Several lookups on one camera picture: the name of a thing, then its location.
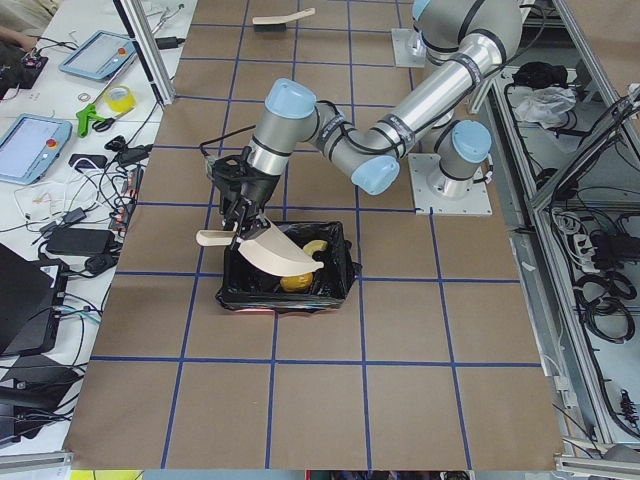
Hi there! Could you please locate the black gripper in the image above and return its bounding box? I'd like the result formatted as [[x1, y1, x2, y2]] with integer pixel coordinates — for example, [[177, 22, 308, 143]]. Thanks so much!
[[209, 155, 280, 243]]

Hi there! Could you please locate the beige plastic dustpan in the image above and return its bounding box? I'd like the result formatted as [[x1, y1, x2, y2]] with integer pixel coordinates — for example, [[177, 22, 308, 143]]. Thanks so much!
[[196, 226, 324, 277]]

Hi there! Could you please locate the toy potato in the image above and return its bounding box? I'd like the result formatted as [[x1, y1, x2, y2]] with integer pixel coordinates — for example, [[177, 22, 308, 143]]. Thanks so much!
[[279, 272, 314, 293]]

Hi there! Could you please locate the beige hand brush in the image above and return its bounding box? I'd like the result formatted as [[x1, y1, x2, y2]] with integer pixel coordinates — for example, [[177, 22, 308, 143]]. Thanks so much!
[[252, 7, 316, 33]]

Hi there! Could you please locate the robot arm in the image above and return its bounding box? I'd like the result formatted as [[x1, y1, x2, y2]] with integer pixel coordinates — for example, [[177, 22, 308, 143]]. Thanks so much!
[[208, 1, 523, 240]]

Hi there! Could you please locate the black trash bin bag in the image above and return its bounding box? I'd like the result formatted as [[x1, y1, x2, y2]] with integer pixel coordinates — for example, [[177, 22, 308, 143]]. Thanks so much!
[[216, 221, 361, 313]]

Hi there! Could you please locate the yellow tape roll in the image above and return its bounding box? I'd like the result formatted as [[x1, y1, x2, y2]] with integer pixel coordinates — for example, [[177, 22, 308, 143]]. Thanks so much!
[[105, 85, 136, 113]]

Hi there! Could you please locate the black power adapter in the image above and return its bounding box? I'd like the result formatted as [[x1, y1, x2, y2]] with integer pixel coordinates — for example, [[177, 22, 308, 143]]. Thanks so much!
[[46, 228, 116, 256]]

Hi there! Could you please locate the far teach pendant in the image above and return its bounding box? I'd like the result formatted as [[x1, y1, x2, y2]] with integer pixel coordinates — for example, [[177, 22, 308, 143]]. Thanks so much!
[[59, 30, 135, 81]]

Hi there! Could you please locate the teach pendant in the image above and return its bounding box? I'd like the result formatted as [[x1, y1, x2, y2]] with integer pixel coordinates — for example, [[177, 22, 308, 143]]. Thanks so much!
[[59, 30, 135, 81], [1, 114, 72, 185]]

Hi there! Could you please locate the near teach pendant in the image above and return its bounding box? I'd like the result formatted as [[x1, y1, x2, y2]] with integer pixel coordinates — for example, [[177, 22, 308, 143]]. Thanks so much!
[[1, 114, 72, 185]]

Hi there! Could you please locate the aluminium frame post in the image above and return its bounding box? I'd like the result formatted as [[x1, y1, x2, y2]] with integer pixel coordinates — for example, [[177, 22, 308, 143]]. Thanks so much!
[[113, 0, 176, 106]]

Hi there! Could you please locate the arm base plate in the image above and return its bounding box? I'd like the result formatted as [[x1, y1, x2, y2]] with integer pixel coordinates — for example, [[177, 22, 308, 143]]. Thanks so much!
[[408, 154, 493, 217], [391, 28, 426, 68]]

